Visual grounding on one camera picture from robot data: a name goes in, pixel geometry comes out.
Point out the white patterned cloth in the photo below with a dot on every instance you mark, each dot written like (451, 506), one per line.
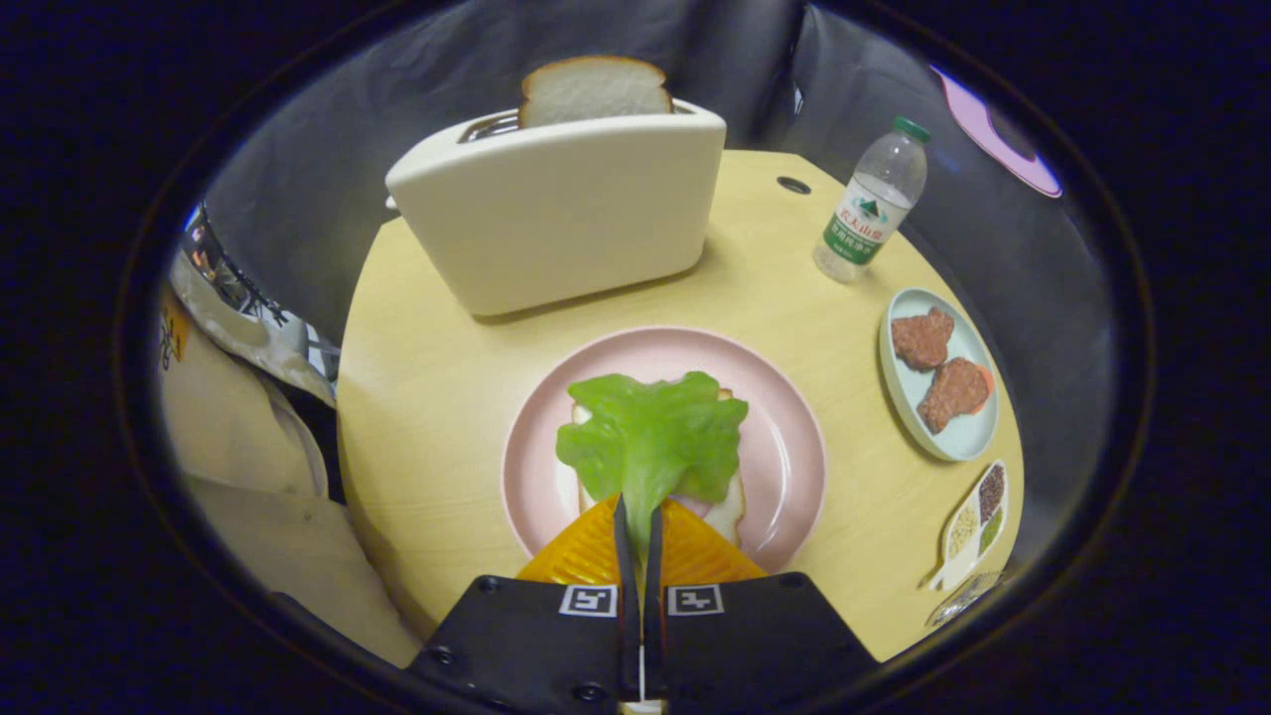
(248, 333)

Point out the white toaster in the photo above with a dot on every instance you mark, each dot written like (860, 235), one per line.
(556, 218)

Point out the clear plastic water bottle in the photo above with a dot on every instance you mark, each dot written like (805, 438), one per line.
(874, 209)

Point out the white divided seasoning dish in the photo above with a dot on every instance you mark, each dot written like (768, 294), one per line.
(955, 568)

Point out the person's beige clothing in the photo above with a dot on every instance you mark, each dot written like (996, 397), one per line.
(248, 536)

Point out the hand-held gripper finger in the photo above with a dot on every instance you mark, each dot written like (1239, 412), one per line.
(630, 636)
(653, 636)

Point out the pink plate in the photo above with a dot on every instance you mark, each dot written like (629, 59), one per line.
(784, 447)

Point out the brown meat patty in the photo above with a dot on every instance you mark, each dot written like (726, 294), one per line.
(923, 338)
(951, 395)

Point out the green lettuce leaf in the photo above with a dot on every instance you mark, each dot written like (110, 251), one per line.
(645, 437)

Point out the clear glass cup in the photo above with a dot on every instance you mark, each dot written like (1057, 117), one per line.
(958, 602)

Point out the light blue plate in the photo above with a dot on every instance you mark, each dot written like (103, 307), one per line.
(906, 384)

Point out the orange carrot slice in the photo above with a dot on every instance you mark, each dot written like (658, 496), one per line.
(987, 379)

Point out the white bread slice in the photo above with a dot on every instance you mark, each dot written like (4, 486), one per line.
(731, 508)
(596, 89)

